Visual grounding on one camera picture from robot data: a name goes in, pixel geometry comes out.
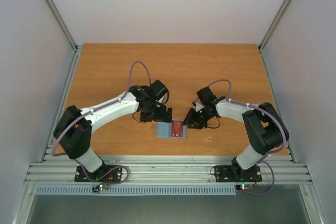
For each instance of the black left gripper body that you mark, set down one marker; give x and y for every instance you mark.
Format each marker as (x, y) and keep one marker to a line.
(153, 114)

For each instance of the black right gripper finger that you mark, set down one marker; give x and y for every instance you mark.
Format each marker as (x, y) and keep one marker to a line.
(188, 121)
(197, 125)

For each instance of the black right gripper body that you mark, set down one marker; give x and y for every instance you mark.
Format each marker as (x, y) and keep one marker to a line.
(196, 120)

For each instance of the pink leather card holder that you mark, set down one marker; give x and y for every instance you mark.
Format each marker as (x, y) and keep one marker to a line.
(163, 130)

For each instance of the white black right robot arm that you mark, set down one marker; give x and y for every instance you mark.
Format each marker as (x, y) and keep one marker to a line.
(266, 131)

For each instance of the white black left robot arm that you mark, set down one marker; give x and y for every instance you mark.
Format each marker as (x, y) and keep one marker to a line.
(74, 129)

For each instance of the right controller circuit board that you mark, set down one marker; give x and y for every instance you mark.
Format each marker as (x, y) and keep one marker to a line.
(244, 187)

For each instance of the controller circuit board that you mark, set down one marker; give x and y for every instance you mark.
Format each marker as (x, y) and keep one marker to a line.
(244, 187)
(100, 187)

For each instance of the left controller circuit board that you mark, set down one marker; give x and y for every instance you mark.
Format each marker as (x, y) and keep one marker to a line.
(100, 187)

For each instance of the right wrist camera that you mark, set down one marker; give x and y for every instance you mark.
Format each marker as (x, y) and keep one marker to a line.
(197, 106)

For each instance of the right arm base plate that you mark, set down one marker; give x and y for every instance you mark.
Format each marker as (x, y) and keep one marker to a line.
(235, 174)

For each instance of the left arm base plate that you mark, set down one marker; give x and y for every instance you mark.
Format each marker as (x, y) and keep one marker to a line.
(104, 174)

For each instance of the aluminium front rail frame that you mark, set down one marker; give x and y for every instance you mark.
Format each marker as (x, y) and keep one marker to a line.
(165, 170)

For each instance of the grey slotted cable duct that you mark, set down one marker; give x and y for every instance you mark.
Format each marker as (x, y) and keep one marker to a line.
(138, 190)

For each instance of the left aluminium frame post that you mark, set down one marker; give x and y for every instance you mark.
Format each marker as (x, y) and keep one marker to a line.
(52, 6)

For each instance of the aluminium frame post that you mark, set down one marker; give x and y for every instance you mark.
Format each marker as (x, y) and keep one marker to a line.
(278, 16)
(52, 6)

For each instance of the right aluminium frame post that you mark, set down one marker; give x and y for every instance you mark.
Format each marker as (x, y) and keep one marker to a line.
(278, 16)

